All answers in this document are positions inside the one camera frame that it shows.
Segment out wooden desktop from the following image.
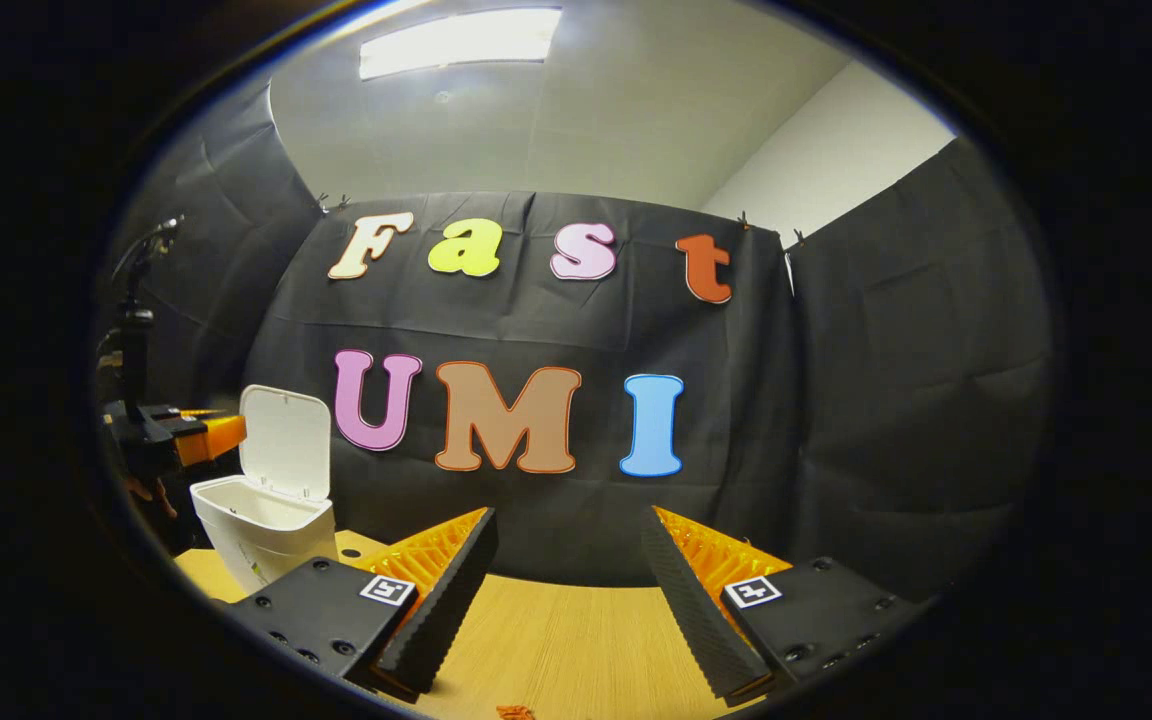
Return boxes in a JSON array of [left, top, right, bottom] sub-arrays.
[[174, 530, 937, 720]]

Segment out black backdrop cloth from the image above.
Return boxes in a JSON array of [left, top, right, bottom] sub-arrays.
[[91, 70, 1055, 611]]

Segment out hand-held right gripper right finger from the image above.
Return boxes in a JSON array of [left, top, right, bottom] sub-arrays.
[[639, 505, 937, 707]]

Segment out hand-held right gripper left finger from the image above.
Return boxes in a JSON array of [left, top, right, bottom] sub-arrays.
[[221, 505, 500, 704]]

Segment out white desktop garbage bin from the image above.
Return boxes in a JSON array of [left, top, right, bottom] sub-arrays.
[[190, 385, 339, 596]]

